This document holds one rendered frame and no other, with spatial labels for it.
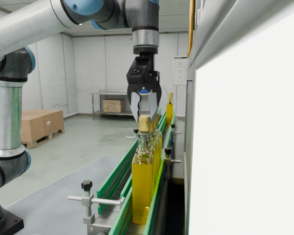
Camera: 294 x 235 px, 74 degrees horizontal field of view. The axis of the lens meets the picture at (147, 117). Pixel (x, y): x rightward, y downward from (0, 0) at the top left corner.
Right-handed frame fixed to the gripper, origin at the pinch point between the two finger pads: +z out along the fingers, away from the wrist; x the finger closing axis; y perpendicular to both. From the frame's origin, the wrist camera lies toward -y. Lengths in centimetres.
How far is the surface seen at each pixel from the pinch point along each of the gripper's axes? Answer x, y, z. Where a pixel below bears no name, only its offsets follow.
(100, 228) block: 10.9, -10.0, 30.2
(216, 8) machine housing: -14.0, -37.4, -16.6
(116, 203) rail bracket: 5.9, -9.5, 22.0
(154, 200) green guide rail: -4.3, -7.4, 21.3
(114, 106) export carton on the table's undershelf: 208, 520, 67
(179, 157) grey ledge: -10, 45, 29
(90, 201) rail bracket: 13.3, -10.2, 22.0
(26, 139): 278, 243, 96
